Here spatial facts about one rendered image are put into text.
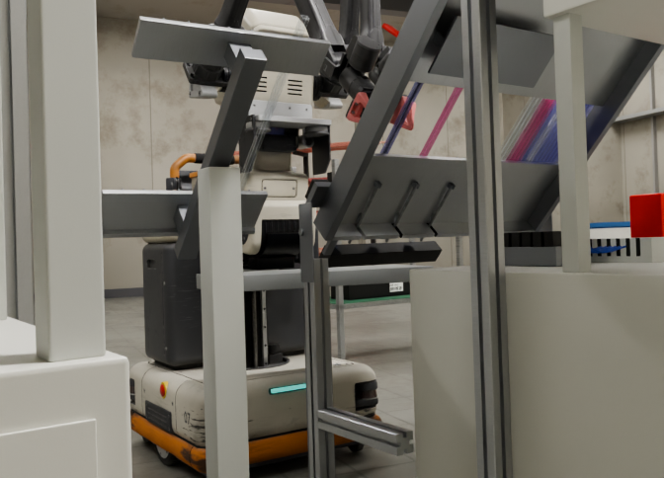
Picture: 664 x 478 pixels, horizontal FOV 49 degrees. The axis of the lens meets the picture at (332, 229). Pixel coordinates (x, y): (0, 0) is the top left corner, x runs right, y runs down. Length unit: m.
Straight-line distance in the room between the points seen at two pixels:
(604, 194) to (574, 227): 11.41
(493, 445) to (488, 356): 0.14
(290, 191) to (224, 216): 0.96
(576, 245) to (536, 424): 0.28
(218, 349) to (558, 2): 0.78
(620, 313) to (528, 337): 0.17
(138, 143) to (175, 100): 0.81
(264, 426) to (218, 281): 0.93
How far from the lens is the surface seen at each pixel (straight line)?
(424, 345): 1.34
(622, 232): 5.93
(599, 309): 1.08
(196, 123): 10.55
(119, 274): 10.23
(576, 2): 1.14
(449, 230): 1.81
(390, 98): 1.41
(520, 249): 1.36
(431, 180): 1.68
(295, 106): 2.25
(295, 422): 2.20
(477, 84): 1.19
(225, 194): 1.29
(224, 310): 1.29
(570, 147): 1.12
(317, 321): 1.56
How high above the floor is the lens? 0.68
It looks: 1 degrees up
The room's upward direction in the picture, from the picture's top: 2 degrees counter-clockwise
